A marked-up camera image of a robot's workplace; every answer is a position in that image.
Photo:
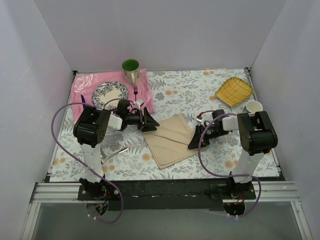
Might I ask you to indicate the yellow woven bamboo tray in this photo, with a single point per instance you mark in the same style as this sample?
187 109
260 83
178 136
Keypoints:
234 91

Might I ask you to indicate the beige cloth napkin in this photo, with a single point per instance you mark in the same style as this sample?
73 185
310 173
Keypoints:
169 143

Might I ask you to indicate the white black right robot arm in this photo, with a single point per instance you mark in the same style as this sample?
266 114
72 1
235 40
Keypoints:
257 138

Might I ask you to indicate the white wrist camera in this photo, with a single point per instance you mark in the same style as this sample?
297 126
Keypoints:
200 119
138 104

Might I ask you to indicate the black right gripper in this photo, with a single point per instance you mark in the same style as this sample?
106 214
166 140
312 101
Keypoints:
203 136

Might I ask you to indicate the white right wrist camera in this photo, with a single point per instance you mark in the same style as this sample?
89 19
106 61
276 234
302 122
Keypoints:
200 119

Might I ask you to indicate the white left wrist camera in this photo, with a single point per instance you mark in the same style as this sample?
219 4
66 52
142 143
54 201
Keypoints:
138 104

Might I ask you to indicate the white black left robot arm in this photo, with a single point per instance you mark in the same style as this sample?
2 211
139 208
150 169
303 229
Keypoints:
90 130

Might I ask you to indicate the silver fork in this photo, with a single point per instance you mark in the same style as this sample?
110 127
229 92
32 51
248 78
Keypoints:
113 155

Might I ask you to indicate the floral ceramic plate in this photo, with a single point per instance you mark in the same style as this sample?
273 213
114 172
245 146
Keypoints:
105 95

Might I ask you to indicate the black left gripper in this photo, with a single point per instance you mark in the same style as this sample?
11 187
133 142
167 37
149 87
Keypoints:
143 119

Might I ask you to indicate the pink cloth placemat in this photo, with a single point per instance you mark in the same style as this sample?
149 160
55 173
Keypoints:
85 84

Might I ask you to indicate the aluminium frame rail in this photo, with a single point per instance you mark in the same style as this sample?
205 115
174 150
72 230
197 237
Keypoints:
167 210

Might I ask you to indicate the purple fork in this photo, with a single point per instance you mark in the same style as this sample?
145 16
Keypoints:
135 91

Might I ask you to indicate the floral patterned table mat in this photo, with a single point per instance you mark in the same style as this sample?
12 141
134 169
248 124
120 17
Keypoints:
189 93

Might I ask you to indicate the grey white mug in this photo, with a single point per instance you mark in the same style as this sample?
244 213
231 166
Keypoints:
253 106

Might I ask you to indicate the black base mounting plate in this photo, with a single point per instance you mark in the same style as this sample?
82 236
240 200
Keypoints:
172 194

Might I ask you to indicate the green inside ceramic mug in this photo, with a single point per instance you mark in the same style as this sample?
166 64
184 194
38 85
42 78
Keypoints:
132 72

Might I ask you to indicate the purple knife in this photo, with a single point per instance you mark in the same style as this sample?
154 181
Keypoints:
82 99

